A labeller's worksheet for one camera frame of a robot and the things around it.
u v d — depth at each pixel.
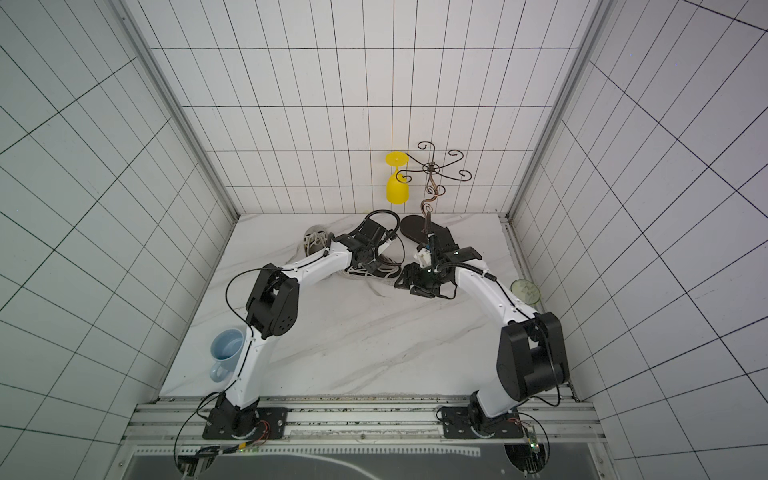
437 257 0.67
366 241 0.79
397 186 0.98
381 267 0.91
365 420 0.74
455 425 0.73
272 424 0.72
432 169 0.90
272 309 0.57
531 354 0.43
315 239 1.00
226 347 0.84
